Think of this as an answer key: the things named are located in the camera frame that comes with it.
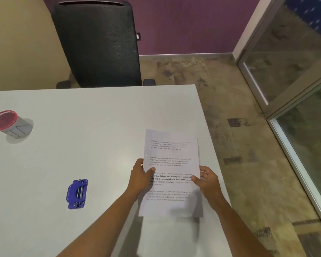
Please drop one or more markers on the person's right thumb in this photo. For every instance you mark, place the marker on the person's right thumb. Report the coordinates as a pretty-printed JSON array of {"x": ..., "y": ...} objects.
[{"x": 195, "y": 179}]

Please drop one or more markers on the person's left thumb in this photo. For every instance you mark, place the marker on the person's left thumb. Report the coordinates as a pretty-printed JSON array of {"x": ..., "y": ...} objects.
[{"x": 149, "y": 172}]

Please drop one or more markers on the person's right hand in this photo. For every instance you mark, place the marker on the person's right hand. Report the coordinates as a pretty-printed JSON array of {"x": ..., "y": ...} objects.
[{"x": 207, "y": 186}]

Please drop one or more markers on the blue hole punch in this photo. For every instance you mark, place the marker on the blue hole punch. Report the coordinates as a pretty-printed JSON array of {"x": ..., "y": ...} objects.
[{"x": 77, "y": 194}]

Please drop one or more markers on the glass door with metal frame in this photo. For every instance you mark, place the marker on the glass door with metal frame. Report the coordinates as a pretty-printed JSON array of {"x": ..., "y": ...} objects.
[{"x": 291, "y": 85}]

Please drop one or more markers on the black mesh office chair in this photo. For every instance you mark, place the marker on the black mesh office chair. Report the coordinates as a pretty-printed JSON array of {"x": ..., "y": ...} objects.
[{"x": 99, "y": 45}]

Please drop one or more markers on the person's left forearm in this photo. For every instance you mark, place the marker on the person's left forearm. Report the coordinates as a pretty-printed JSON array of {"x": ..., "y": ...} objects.
[{"x": 100, "y": 224}]

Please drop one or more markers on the wall socket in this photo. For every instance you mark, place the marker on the wall socket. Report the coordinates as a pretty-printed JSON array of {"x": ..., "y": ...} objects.
[{"x": 138, "y": 36}]

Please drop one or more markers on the person's left hand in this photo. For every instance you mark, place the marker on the person's left hand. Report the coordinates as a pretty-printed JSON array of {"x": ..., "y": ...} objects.
[{"x": 139, "y": 180}]

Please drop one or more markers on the person's right forearm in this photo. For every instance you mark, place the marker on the person's right forearm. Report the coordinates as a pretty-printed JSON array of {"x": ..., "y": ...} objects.
[{"x": 236, "y": 230}]

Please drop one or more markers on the printed white paper sheets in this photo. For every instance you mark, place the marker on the printed white paper sheets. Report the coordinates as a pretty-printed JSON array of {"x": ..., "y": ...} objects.
[{"x": 171, "y": 163}]

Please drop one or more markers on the grey cup with red rim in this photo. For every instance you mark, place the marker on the grey cup with red rim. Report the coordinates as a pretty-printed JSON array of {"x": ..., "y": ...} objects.
[{"x": 9, "y": 125}]

